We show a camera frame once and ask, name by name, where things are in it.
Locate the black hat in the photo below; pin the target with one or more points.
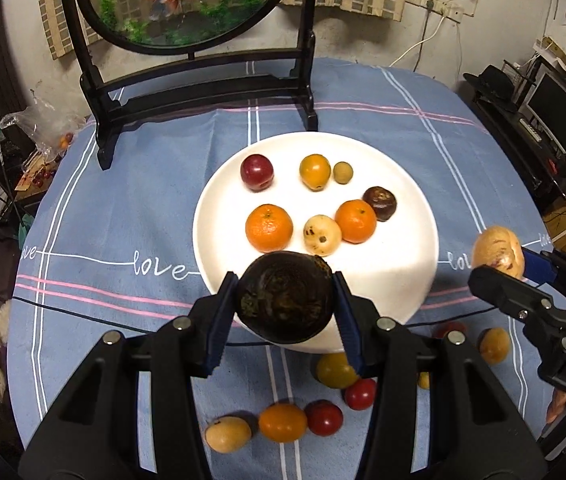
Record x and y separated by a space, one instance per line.
493 82

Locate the dark purple plum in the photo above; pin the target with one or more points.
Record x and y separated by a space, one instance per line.
379 203

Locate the spotted yellow mango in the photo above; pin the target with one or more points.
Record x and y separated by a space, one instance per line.
228 434

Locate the mandarin orange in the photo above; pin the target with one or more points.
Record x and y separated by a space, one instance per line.
269 227
356 221

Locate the white wall socket strip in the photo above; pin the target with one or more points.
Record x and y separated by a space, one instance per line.
435 6

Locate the dark red plum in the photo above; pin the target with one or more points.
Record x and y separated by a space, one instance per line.
444 329

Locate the computer monitor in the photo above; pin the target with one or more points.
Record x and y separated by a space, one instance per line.
558 112

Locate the spotted tan pear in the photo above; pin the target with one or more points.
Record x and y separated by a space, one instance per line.
497 250

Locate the small red plum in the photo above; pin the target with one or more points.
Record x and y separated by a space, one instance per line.
360 394
324 417

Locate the small yellow longan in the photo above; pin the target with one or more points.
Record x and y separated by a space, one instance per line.
423 381
342 172

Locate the yellow-green tomato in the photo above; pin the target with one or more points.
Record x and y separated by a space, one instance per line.
335 370

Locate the yellow-orange tomato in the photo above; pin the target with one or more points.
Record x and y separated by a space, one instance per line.
315 171

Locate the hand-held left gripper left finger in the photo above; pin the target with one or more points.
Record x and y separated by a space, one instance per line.
215 332

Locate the clear plastic bag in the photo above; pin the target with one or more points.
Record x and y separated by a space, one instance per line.
38 120

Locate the spotted pale pear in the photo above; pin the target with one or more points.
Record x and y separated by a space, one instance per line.
322 234

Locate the large red plum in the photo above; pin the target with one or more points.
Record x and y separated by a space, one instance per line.
257 172

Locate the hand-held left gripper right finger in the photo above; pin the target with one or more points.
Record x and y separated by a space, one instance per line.
349 322

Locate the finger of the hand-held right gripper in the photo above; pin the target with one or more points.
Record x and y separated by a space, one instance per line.
538 266
503 290

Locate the blue plaid tablecloth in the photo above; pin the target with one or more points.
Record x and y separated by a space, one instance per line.
113 210

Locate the white remote control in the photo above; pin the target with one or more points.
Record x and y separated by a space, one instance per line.
532 130

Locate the black low desk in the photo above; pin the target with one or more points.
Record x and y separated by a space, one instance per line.
518 155

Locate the large yellow-orange apricot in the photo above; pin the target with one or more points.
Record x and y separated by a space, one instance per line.
494 345

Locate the dark brown passion fruit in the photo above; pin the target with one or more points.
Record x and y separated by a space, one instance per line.
283 292

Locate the small orange tangerine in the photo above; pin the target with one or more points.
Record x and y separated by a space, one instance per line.
283 422

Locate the white round plate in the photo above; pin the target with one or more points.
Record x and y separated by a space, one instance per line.
398 270

